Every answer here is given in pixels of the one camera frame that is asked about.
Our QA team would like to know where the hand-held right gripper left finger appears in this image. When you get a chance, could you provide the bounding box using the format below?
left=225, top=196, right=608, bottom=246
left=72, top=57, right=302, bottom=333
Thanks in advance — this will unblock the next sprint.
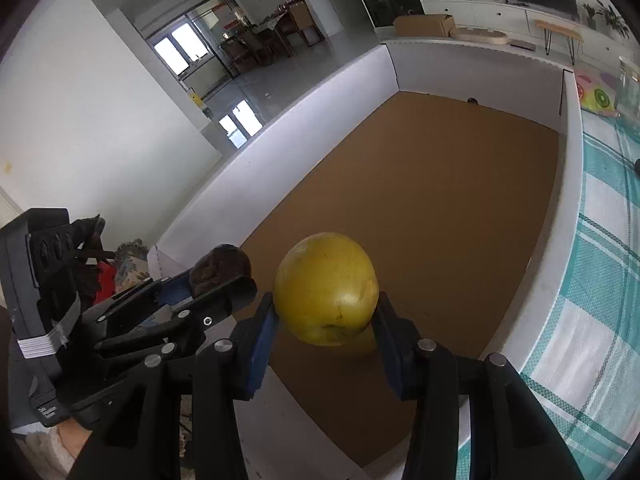
left=67, top=292, right=281, bottom=480

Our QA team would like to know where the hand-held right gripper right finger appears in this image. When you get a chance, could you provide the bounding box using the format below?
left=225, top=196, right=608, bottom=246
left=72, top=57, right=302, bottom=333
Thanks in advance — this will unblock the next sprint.
left=372, top=291, right=586, bottom=480

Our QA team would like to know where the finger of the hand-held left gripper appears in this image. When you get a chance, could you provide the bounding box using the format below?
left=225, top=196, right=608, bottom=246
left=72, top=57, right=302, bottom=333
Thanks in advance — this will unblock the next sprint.
left=92, top=274, right=259, bottom=367
left=82, top=272, right=196, bottom=328

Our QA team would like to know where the dark brown fruit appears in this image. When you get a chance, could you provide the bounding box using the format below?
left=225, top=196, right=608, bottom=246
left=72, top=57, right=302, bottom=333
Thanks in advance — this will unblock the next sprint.
left=189, top=243, right=254, bottom=299

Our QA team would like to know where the yellow pomelo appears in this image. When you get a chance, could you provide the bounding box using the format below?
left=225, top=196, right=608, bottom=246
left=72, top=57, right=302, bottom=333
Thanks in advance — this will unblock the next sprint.
left=273, top=231, right=380, bottom=347

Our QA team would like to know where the white box with cork bottom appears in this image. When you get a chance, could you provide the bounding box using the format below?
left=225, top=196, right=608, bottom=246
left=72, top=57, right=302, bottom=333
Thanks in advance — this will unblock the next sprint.
left=149, top=40, right=585, bottom=480

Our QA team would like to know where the person's left forearm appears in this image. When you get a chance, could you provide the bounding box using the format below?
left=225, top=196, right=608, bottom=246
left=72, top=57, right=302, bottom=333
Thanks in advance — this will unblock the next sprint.
left=56, top=417, right=93, bottom=467

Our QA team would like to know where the patterned cushion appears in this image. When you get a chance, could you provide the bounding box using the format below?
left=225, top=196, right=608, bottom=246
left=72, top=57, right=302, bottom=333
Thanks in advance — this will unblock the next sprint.
left=114, top=241, right=152, bottom=292

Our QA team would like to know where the red cloth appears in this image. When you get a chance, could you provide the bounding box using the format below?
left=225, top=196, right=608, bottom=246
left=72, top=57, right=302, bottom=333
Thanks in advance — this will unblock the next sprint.
left=96, top=259, right=120, bottom=305

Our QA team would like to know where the teal checked cloth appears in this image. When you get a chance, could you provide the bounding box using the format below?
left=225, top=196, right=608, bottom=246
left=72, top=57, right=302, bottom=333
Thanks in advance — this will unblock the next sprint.
left=457, top=104, right=640, bottom=480

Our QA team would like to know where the dark dining chair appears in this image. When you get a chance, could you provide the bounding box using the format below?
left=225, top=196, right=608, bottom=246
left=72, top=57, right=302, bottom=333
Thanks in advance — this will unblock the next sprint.
left=219, top=30, right=277, bottom=75

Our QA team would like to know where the glass sliding door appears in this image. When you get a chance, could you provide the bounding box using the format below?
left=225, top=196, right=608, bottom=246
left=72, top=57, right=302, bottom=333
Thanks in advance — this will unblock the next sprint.
left=146, top=0, right=252, bottom=97

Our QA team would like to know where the dining table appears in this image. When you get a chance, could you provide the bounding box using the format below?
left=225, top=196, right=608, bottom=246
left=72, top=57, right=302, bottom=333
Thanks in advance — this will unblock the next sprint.
left=251, top=14, right=297, bottom=57

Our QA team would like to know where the brown dining chair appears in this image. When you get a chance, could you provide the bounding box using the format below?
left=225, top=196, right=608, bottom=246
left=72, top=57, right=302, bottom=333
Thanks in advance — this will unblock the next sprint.
left=286, top=0, right=326, bottom=49

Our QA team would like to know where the round wooden board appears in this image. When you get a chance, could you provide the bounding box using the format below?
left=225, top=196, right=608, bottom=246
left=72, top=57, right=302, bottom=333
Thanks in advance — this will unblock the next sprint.
left=449, top=26, right=511, bottom=47

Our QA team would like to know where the cardboard box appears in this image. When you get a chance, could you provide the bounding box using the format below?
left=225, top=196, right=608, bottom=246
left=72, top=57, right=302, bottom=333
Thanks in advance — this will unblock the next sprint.
left=393, top=13, right=457, bottom=39

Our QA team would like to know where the fruit print mat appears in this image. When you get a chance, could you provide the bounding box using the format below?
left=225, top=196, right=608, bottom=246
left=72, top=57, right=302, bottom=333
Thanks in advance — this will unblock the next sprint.
left=573, top=69, right=619, bottom=114

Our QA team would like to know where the white low cabinet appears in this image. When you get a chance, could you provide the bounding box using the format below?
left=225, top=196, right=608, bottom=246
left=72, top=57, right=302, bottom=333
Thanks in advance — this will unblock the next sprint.
left=421, top=0, right=640, bottom=69

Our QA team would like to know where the clear glass jar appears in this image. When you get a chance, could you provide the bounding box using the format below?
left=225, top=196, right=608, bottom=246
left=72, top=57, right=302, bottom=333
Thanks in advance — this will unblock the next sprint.
left=615, top=54, right=640, bottom=122

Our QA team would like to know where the wooden bench with black legs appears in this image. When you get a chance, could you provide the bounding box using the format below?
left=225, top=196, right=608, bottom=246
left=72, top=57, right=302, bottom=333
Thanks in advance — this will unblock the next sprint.
left=534, top=19, right=585, bottom=64

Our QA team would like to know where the green potted plant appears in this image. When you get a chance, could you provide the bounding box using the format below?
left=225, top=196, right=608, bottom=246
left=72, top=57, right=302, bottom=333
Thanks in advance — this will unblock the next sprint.
left=582, top=0, right=632, bottom=39

